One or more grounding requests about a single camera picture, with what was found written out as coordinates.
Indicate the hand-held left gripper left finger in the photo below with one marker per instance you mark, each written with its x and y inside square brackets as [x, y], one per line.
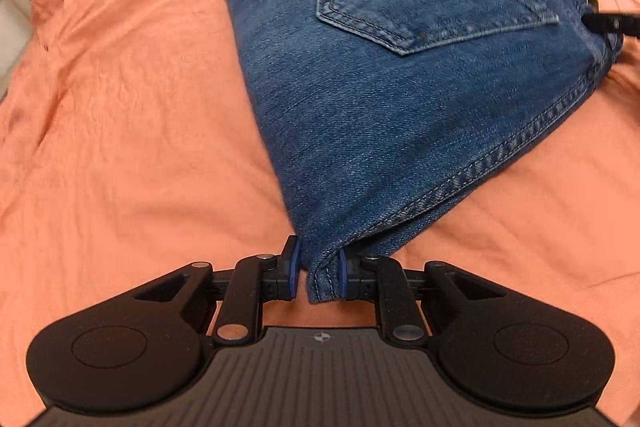
[295, 268]

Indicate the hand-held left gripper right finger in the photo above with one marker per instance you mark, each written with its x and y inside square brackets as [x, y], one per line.
[343, 274]

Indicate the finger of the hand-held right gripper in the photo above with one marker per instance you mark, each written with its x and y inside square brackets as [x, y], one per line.
[612, 24]

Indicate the orange duvet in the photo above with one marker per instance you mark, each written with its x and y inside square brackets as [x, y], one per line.
[125, 107]

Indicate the blue denim pants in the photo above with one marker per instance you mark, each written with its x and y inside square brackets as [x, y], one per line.
[400, 107]

